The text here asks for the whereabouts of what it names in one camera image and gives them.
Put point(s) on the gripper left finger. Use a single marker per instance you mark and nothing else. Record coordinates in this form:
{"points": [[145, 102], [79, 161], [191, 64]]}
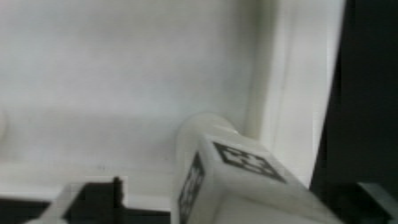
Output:
{"points": [[86, 205]]}

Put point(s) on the white table leg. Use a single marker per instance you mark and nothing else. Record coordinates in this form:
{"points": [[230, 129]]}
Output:
{"points": [[234, 186]]}

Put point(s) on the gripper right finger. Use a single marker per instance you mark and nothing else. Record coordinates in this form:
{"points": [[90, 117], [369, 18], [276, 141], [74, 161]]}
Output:
{"points": [[383, 200]]}

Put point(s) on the white square tabletop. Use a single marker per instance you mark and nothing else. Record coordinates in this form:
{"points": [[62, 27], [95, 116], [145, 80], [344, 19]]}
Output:
{"points": [[118, 65]]}

